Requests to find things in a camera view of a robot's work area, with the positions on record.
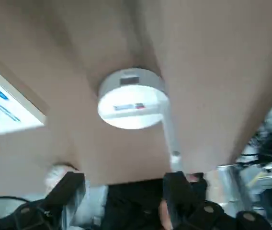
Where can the white foldable desk lamp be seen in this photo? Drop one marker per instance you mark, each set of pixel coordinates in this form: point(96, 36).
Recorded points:
point(128, 107)

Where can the aluminium frame post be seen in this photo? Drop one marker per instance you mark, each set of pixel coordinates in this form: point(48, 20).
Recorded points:
point(234, 191)

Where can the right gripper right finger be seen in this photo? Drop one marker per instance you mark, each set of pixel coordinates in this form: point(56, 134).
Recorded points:
point(176, 191)

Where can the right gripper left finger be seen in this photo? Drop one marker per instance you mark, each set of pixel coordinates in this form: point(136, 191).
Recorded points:
point(64, 189)

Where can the white blue book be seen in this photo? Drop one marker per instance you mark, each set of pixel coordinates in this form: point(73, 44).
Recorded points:
point(2, 107)

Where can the pink plush pig toy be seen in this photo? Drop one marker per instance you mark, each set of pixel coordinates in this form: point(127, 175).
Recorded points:
point(54, 175)

